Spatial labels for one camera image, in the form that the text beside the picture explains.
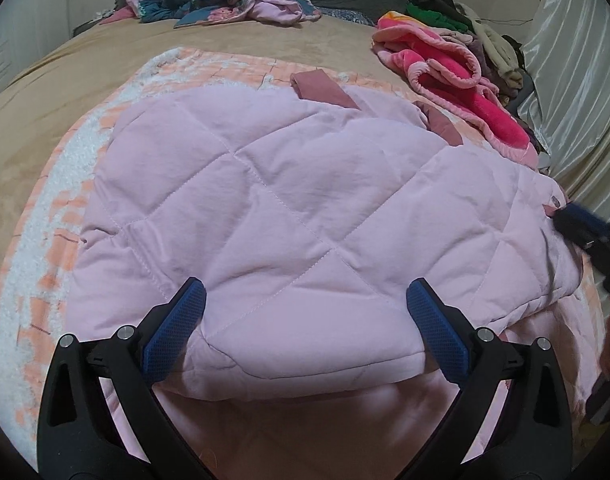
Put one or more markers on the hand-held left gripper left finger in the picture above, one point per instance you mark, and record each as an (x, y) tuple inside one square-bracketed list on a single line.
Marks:
[(175, 340)]

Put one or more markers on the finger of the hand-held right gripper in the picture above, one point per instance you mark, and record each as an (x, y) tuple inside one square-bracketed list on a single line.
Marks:
[(575, 230), (587, 217)]

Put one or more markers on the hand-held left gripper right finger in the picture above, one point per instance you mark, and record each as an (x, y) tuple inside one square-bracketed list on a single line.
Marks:
[(437, 335)]

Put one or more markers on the pink quilted jacket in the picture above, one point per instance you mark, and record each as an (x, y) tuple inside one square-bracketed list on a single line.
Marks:
[(285, 210)]

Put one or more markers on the pile of clothes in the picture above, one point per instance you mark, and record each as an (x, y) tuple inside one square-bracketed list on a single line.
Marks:
[(495, 50)]

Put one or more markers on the shiny cream curtain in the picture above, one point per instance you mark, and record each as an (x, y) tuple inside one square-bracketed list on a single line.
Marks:
[(575, 85)]

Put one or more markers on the pink fleece garment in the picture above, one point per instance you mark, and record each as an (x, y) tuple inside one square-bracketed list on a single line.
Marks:
[(485, 110)]

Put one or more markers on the orange checked blanket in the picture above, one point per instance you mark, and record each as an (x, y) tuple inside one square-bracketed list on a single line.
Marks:
[(60, 200)]

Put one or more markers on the bed with tan sheet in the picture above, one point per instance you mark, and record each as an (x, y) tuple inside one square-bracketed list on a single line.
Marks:
[(50, 90)]

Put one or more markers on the dark floral cloth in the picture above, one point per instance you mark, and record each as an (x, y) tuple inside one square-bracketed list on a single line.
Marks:
[(345, 14)]

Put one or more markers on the white wardrobe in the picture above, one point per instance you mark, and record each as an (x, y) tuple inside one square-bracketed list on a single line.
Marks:
[(30, 5)]

